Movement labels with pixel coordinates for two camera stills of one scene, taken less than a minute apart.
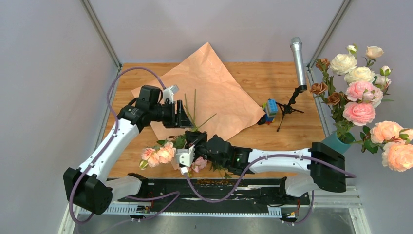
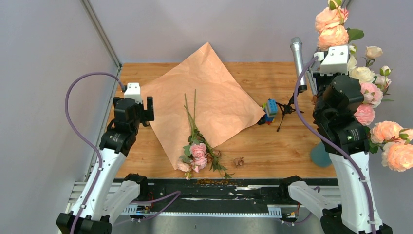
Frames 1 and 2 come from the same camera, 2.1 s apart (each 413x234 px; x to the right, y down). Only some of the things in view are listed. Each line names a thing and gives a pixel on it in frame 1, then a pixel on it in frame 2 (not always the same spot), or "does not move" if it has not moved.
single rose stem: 372,52 does not move
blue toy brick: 272,106 does not move
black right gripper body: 200,150 → 321,81
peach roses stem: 178,142 → 329,24
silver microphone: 296,43 does not move
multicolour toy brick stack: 271,109 does not move
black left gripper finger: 183,119 → 148,115
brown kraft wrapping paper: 213,103 does not move
